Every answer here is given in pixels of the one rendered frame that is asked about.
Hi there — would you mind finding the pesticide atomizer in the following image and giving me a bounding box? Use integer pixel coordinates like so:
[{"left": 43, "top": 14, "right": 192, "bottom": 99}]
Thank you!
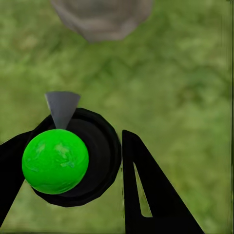
[{"left": 22, "top": 90, "right": 123, "bottom": 207}]

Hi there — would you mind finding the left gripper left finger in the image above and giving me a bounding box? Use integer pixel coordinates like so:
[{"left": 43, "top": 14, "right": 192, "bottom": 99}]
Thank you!
[{"left": 0, "top": 131, "right": 32, "bottom": 226}]

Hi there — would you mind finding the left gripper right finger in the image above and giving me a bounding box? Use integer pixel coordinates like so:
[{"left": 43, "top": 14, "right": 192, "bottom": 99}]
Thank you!
[{"left": 122, "top": 130, "right": 204, "bottom": 234}]

